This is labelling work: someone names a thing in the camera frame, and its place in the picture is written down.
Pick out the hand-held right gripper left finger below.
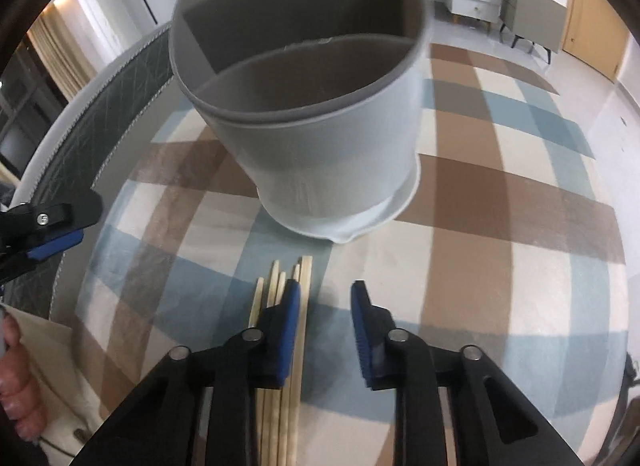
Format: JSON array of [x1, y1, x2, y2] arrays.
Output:
[[70, 280, 302, 466]]

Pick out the bundle of wooden chopsticks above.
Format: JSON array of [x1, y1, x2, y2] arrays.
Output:
[[248, 256, 313, 466]]

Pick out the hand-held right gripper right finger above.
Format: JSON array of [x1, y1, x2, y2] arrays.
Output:
[[350, 280, 583, 466]]

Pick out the grey nightstand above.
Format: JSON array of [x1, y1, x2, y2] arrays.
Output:
[[500, 0, 571, 64]]

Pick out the dark glass window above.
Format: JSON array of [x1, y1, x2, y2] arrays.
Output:
[[0, 43, 68, 181]]

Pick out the grey bed frame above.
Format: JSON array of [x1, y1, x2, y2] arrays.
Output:
[[12, 20, 166, 207]]

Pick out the grey utensil holder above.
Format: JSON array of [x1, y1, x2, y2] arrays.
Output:
[[168, 0, 433, 245]]

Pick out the person's left hand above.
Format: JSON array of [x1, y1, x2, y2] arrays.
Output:
[[0, 313, 48, 444]]

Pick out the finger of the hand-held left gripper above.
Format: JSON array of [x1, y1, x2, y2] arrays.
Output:
[[0, 246, 38, 287], [0, 191, 104, 261]]

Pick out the beige curtain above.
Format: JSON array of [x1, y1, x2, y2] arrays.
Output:
[[27, 0, 108, 101]]

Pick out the checked tablecloth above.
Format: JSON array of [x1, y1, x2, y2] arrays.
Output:
[[75, 43, 628, 466]]

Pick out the beige cloth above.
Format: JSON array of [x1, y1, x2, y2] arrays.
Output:
[[2, 303, 136, 466]]

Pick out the wooden door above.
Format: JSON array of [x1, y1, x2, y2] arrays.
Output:
[[561, 0, 630, 82]]

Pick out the dark grey mattress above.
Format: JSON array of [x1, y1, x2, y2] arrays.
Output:
[[47, 26, 176, 319]]

